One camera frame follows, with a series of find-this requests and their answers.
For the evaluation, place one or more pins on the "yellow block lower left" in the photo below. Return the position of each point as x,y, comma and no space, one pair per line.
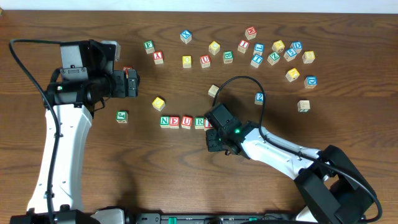
158,103

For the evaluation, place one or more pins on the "blue 2 wooden block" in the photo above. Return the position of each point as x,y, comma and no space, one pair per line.
259,98

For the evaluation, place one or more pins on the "blue d block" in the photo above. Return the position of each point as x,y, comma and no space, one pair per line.
310,82
296,46

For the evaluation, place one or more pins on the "green B wooden block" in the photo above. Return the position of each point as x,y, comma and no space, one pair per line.
228,56

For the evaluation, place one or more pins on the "yellow O top block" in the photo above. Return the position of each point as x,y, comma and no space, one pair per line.
187,61

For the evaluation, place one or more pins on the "yellow block centre top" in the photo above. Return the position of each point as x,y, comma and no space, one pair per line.
214,47

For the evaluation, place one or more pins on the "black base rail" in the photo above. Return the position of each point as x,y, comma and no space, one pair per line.
156,218

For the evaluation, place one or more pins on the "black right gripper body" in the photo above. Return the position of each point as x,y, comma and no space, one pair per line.
213,140

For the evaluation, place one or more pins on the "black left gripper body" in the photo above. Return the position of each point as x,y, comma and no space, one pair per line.
132,83

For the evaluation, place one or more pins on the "yellow picture wooden block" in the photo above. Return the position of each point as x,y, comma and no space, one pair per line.
292,74

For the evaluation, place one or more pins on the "green F wooden block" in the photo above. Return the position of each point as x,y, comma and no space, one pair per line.
149,47

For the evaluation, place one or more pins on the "yellow 8 wooden block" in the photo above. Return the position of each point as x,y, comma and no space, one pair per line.
308,57

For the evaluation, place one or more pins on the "yellow O side block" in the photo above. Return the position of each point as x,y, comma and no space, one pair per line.
213,91

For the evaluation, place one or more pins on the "blue T wooden block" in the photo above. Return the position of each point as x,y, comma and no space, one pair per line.
256,60

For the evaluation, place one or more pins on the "blue D block near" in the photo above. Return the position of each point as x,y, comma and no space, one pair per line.
310,82

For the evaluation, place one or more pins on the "blue 5 wooden block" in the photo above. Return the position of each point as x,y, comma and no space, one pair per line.
290,54

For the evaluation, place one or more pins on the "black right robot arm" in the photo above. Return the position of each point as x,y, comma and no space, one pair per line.
333,189

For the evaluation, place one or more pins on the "red block far top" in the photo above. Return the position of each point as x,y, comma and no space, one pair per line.
250,33

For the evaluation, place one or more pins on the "blue D block far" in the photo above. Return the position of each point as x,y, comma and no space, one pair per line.
296,46

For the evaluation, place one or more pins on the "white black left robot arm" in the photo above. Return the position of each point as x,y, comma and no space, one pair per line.
69,101

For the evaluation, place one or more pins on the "green N wooden block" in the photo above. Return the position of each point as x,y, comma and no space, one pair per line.
165,121

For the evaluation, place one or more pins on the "green Z wooden block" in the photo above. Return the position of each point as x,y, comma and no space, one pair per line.
273,58

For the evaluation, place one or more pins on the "blue L wooden block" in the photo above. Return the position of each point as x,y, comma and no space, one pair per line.
258,49

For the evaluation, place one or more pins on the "red i block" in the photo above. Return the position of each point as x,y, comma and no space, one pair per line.
243,46
207,125

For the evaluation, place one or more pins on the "blue X wooden block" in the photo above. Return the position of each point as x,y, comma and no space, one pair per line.
186,36

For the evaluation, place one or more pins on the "red Y wooden block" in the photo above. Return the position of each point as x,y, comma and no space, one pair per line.
158,57

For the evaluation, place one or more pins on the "red E wooden block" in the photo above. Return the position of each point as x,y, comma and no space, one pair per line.
174,122

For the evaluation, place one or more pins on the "yellow monkey picture block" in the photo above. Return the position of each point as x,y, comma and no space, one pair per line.
278,46

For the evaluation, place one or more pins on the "red u block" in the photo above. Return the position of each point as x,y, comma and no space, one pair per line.
205,61
186,122

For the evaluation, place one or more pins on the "green R wooden block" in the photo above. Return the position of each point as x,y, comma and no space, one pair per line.
199,123

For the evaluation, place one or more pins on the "green J wooden block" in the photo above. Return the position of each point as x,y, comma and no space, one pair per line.
122,116

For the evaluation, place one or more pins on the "green 7 wooden block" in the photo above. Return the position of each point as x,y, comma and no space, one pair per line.
303,106

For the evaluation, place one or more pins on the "red A wooden block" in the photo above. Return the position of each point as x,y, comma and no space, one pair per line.
127,69

